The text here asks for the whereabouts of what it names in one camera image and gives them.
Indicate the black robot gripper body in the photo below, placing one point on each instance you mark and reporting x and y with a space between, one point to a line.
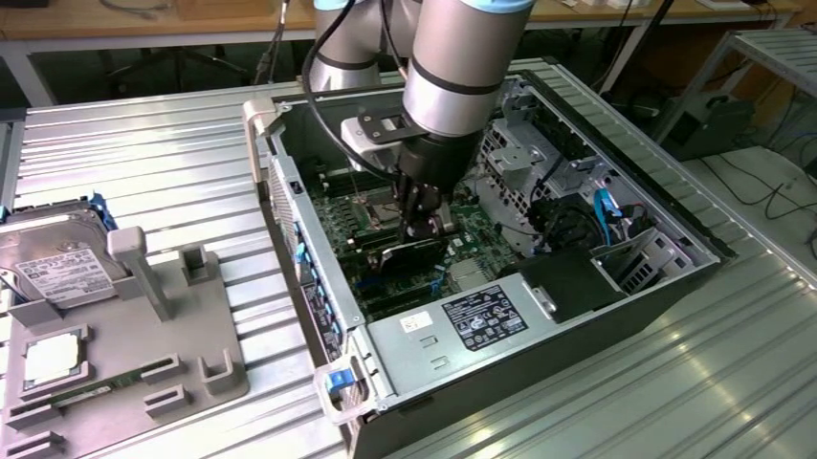
436 162

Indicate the graphics card with metal bracket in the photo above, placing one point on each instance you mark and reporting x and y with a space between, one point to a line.
408 258

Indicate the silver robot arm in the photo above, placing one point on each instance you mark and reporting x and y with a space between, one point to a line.
446 72

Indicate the CPU socket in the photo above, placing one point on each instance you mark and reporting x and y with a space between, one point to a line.
379 210

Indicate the black RAM slot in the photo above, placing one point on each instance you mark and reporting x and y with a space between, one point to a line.
338 180
370 243
344 185
372 236
372 230
347 190
331 176
364 250

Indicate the green motherboard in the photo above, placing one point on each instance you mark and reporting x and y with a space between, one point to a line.
475 229

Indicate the thin metal locking lever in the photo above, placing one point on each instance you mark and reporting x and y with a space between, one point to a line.
355 186

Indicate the grey metal drive cage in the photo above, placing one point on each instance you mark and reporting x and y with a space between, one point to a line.
517 158

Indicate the silver finned heat sink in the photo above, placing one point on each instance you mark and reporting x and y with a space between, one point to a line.
468 276

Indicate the black expansion slot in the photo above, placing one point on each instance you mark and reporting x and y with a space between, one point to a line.
408 302
402 289

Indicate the blue card retention latches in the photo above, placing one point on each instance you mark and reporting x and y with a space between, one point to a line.
300 248

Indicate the open black PC case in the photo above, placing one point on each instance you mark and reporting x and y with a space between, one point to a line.
319 124

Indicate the white barcode sticker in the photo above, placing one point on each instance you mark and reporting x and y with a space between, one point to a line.
418 321

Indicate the black power supply label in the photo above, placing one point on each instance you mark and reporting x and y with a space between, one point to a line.
484 318

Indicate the black plastic shroud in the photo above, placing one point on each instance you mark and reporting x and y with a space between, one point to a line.
567 287

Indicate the grey corner fixture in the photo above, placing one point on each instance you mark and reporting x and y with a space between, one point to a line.
331 406
258 134

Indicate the grey metal power supply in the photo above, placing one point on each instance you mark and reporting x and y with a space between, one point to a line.
408 363

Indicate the slanted grey disk bay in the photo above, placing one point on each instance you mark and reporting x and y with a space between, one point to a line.
638 268

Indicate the blue case latch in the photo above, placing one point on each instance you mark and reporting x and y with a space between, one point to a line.
336 380

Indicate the wooden desk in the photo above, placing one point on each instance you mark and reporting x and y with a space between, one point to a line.
574 14

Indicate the white boxes on desk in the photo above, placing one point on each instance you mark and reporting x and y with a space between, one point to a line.
613 4

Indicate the black box on floor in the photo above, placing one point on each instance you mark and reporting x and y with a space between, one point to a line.
714 124

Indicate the blue disk carrier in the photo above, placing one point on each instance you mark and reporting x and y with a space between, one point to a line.
101 210

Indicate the grey parts rack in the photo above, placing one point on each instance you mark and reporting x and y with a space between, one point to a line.
127 344

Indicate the silver hard disk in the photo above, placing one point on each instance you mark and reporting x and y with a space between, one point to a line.
57 268

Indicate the metal slat side table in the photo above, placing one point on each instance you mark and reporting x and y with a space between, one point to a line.
781 52

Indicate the green RAM stick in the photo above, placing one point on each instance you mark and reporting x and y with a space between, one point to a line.
101 385

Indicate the CPU chip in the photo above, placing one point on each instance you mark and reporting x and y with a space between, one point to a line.
53 358

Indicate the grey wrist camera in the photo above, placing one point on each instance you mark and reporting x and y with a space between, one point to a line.
370 153

